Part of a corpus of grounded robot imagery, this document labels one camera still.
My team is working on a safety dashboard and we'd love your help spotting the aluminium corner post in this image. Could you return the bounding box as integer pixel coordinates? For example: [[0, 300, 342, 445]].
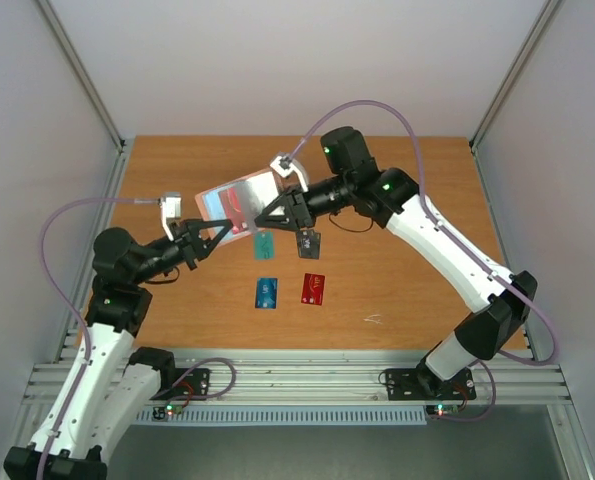
[[469, 0, 564, 153], [34, 0, 126, 152]]

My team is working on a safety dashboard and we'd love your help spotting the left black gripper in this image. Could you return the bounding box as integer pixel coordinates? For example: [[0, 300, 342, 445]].
[[132, 216, 232, 283]]

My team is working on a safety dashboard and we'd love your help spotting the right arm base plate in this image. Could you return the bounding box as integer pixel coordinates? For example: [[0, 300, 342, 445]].
[[378, 368, 477, 401]]

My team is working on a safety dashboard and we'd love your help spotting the red VIP card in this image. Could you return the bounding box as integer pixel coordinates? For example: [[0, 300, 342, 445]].
[[300, 273, 325, 306]]

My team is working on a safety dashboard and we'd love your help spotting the purple cable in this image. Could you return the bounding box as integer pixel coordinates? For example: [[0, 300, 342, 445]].
[[35, 197, 163, 480], [291, 99, 558, 424]]

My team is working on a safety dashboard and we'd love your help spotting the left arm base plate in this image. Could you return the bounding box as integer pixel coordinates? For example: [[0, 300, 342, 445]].
[[153, 367, 211, 401]]

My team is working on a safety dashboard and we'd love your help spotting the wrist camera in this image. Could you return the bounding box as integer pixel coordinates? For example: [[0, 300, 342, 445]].
[[158, 192, 182, 241], [269, 153, 309, 192]]

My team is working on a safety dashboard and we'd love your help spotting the black VIP card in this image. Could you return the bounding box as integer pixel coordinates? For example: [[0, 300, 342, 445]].
[[296, 229, 321, 260], [295, 230, 313, 258]]

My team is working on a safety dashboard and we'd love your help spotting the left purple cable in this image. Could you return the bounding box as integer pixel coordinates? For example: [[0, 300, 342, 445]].
[[35, 197, 163, 480]]

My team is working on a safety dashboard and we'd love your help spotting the left aluminium corner post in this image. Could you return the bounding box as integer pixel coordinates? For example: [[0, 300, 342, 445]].
[[34, 0, 126, 152]]

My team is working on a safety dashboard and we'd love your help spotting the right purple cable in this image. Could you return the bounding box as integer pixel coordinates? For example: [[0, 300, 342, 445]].
[[291, 99, 558, 424]]

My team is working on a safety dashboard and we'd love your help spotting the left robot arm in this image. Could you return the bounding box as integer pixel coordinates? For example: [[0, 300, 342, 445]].
[[3, 219, 233, 479]]

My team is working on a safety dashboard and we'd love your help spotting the teal VIP card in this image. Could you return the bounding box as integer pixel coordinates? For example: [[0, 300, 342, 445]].
[[254, 231, 275, 260]]

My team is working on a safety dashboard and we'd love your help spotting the grey slotted cable duct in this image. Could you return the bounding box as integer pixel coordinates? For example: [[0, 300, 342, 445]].
[[134, 405, 427, 428]]

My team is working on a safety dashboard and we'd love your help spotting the blue card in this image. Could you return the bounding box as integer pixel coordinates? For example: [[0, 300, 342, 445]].
[[255, 277, 278, 309]]

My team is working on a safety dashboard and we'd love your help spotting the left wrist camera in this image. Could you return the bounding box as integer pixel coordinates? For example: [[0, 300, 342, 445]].
[[158, 192, 182, 241]]

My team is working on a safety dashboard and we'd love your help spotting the pink leather card holder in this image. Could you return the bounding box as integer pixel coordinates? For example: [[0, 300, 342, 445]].
[[195, 169, 279, 246]]

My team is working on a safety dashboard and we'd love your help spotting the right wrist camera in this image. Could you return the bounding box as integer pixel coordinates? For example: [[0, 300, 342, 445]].
[[269, 153, 309, 192]]

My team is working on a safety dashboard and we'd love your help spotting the right aluminium corner post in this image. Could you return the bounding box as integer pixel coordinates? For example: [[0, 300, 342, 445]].
[[469, 0, 564, 153]]

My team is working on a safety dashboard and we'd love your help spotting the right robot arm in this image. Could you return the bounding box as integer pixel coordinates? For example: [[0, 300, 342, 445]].
[[255, 126, 538, 399]]

